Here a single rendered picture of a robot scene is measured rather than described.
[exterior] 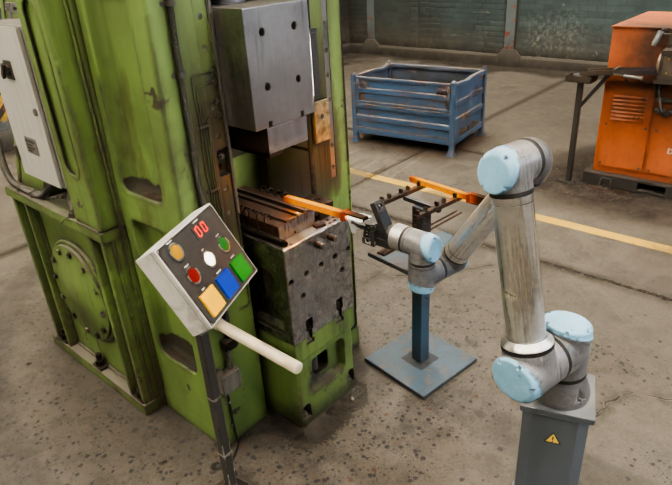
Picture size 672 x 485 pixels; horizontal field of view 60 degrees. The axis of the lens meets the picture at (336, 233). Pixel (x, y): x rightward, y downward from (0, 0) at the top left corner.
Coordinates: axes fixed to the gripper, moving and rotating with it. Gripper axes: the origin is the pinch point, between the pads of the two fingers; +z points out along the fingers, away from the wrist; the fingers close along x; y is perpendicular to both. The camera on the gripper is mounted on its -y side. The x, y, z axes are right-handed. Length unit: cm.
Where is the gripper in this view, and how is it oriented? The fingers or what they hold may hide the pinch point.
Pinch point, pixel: (349, 215)
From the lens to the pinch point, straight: 212.2
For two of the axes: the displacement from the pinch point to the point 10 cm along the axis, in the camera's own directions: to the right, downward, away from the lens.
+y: 0.4, 8.9, 4.5
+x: 6.6, -3.6, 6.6
